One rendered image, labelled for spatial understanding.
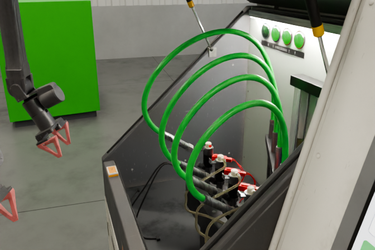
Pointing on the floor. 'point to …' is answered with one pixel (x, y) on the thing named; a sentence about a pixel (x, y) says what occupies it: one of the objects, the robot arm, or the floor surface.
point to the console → (334, 135)
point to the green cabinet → (58, 56)
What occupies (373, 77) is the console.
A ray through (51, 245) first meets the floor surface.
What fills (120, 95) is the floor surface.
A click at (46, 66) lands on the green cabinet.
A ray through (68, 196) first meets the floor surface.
